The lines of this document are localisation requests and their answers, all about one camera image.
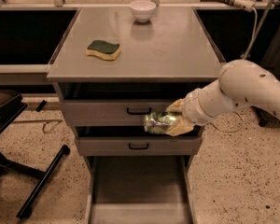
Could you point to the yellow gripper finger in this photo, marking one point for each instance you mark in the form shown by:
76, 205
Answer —
176, 107
180, 126

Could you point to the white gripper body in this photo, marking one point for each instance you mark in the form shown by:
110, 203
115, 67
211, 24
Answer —
192, 110

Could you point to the crushed green soda can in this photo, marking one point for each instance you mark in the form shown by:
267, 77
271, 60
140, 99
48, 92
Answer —
159, 122

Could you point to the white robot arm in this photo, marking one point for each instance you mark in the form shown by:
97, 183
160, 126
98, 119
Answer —
240, 84

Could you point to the top grey drawer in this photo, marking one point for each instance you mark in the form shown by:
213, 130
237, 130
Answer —
110, 112

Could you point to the grey drawer cabinet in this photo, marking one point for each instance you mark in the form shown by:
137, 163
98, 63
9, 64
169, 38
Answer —
162, 59

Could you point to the bottom grey open drawer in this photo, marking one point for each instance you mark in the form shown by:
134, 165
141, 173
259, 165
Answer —
139, 190

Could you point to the middle grey drawer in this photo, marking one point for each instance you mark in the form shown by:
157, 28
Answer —
137, 146

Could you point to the green and yellow sponge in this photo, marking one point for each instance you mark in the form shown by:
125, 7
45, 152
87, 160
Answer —
103, 50

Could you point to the dark grey cabinet right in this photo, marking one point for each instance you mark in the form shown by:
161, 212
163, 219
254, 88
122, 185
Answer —
273, 41

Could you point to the white ceramic bowl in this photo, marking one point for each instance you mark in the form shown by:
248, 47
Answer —
142, 10

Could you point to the grey side rail bench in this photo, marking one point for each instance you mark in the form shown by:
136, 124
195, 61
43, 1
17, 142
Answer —
24, 74

